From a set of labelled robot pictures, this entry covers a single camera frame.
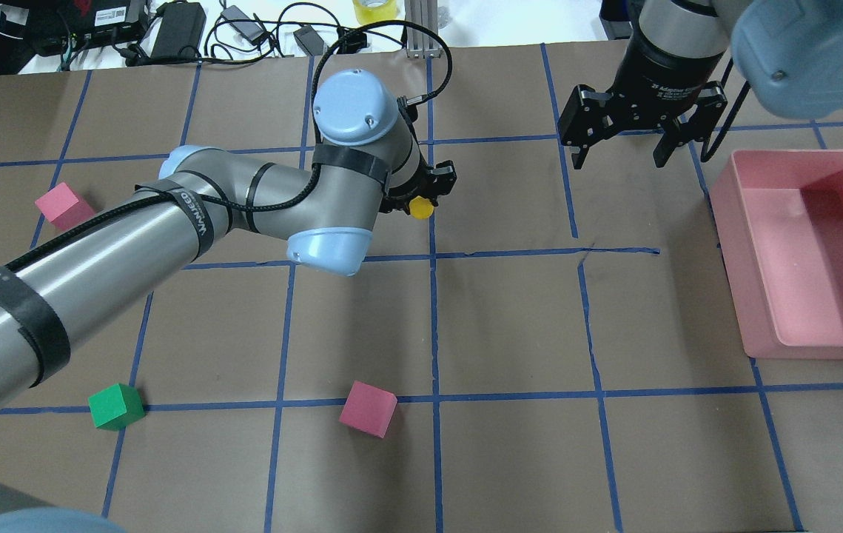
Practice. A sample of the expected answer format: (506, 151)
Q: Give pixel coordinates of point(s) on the black adapter right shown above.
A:
(615, 18)

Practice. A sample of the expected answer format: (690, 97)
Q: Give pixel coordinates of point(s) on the pink plastic bin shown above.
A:
(779, 216)

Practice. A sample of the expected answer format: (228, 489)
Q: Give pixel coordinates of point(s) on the pink cube far left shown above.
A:
(64, 208)

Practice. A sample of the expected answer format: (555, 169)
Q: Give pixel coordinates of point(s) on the pink cube centre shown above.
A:
(368, 409)

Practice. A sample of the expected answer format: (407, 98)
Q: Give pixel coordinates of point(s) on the yellow push button switch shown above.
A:
(421, 208)

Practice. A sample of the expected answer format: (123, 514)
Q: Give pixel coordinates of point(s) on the aluminium frame post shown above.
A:
(420, 43)

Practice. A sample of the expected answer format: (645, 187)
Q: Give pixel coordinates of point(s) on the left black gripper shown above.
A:
(439, 180)

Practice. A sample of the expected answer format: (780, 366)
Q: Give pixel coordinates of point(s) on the yellow tape roll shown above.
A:
(370, 11)

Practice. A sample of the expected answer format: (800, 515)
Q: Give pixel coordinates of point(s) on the black power adapter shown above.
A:
(310, 41)

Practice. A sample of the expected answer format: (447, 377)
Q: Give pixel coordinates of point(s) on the black power brick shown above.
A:
(181, 26)

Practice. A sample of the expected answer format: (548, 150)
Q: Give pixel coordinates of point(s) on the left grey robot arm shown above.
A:
(366, 161)

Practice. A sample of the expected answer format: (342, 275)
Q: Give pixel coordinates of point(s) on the green cube near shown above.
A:
(115, 407)

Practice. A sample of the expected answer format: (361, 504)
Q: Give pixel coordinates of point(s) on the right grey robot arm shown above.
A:
(788, 53)

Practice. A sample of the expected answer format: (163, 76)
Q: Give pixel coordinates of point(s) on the pink cube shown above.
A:
(64, 208)
(368, 409)

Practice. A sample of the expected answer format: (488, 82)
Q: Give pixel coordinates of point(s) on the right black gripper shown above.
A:
(664, 65)

